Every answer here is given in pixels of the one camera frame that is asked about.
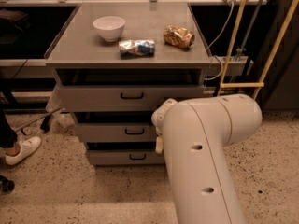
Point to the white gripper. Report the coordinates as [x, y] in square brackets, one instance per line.
[159, 115]

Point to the grey drawer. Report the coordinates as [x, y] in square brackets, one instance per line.
[123, 153]
[93, 90]
[115, 126]

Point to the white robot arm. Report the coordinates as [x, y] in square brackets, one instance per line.
[191, 134]

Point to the grey bottom drawer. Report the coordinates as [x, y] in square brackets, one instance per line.
[123, 153]

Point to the grey drawer cabinet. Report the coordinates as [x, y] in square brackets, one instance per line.
[81, 47]

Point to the grey top drawer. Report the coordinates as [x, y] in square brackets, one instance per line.
[93, 90]

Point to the crushed blue silver can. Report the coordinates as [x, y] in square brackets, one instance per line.
[137, 48]

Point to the crushed gold can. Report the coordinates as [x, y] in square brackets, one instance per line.
[179, 37]

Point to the clear plastic bag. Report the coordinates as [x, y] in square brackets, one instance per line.
[63, 117]

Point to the white ceramic bowl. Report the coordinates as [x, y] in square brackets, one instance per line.
[109, 28]

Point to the white sneaker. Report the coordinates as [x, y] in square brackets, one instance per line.
[21, 150]

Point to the grey metal pole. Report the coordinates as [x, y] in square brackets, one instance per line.
[37, 119]

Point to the black caster wheel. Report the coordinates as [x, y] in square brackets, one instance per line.
[6, 185]

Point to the grey wall-mounted box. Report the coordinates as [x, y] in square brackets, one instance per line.
[215, 66]

